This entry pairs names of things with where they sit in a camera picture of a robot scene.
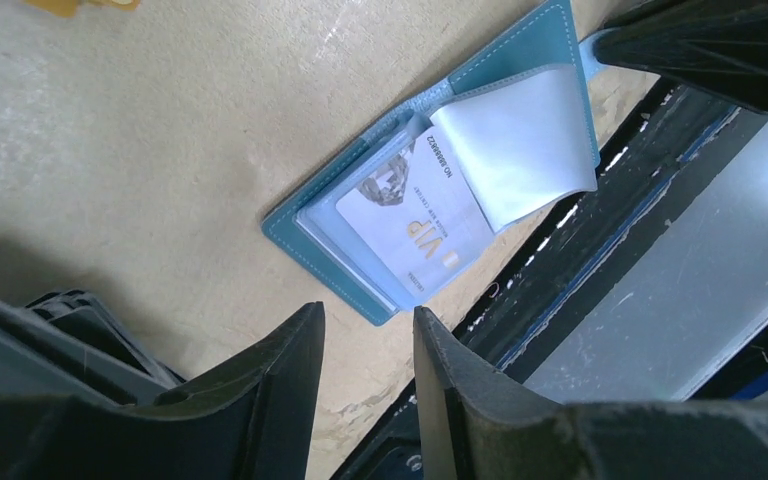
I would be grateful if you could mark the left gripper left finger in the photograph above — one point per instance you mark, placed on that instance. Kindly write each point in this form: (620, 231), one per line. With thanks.
(250, 417)

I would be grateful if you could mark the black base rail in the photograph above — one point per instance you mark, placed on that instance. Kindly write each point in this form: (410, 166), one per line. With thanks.
(651, 145)

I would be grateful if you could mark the gold credit card stack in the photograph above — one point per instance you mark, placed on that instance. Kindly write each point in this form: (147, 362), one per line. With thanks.
(68, 8)

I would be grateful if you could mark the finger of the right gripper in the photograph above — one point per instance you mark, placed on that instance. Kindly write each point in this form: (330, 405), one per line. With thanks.
(718, 47)

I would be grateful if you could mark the silver VIP credit card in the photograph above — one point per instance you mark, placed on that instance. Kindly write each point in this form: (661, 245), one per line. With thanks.
(419, 217)

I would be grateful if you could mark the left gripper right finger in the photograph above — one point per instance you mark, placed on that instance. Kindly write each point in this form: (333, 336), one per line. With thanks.
(475, 422)

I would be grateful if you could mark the aluminium frame rail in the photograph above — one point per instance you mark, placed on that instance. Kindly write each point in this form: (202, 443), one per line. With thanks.
(693, 300)

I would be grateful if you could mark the blue card holder wallet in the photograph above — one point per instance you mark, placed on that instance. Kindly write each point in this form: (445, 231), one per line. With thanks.
(517, 115)

